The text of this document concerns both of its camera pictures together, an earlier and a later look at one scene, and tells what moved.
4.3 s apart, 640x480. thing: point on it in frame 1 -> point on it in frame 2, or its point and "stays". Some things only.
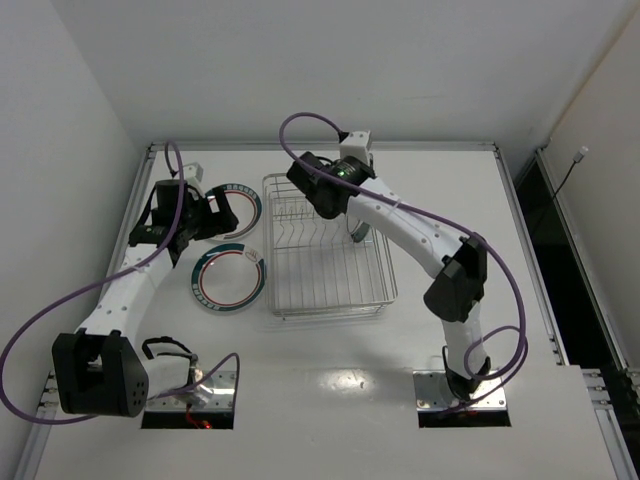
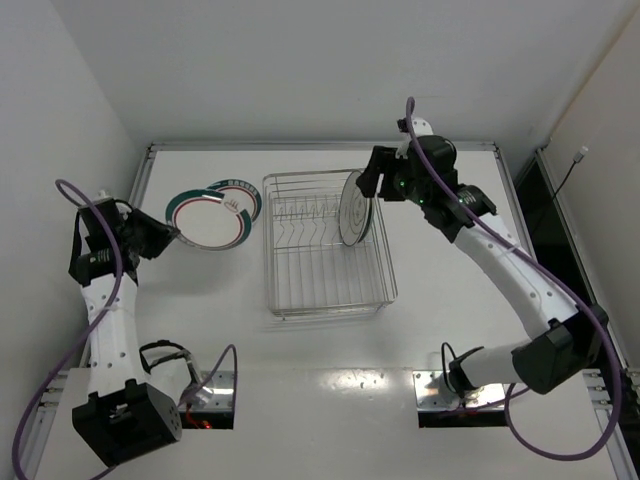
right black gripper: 317,192 -> 382,171
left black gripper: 210,218 -> 142,234
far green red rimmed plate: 247,207 stays
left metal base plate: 215,393 stays
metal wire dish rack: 315,268 stays
